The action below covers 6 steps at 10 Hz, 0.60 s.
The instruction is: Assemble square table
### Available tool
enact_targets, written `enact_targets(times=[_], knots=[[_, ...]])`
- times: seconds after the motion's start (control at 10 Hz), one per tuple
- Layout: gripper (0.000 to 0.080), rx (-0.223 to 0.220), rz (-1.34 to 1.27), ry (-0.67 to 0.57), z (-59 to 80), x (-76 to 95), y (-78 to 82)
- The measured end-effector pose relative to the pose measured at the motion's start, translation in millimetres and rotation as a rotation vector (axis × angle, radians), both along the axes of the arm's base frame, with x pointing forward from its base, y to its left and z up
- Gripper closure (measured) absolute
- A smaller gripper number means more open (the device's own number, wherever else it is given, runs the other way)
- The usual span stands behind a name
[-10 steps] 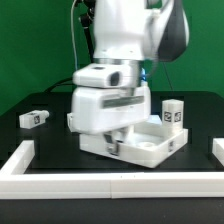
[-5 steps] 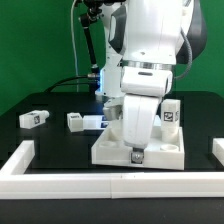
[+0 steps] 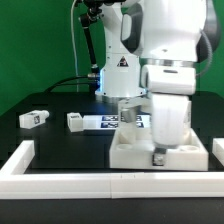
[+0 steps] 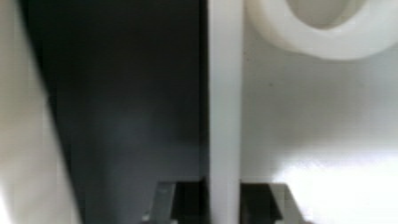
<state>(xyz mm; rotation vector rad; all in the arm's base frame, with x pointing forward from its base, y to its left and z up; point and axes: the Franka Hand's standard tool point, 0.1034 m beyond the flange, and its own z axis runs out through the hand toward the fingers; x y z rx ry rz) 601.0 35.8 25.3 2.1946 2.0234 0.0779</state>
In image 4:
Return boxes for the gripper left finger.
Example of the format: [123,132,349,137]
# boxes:
[141,182,178,224]

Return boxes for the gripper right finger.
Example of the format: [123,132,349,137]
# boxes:
[241,183,310,224]

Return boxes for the white square tabletop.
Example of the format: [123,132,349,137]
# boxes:
[209,0,398,224]

